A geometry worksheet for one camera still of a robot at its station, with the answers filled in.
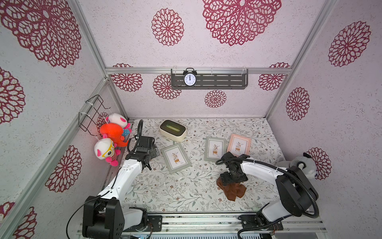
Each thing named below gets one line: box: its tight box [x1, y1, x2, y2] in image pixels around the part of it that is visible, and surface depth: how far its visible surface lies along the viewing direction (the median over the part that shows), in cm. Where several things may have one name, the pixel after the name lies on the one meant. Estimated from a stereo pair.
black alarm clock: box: [183, 67, 198, 88], surface depth 92 cm
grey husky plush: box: [276, 152, 318, 180], surface depth 74 cm
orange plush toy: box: [100, 122, 129, 147], surface depth 91 cm
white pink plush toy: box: [105, 113, 132, 130], surface depth 97 cm
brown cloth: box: [216, 177, 247, 202], surface depth 84 cm
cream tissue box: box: [159, 119, 188, 142], surface depth 108 cm
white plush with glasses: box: [94, 133, 121, 167], surface depth 82 cm
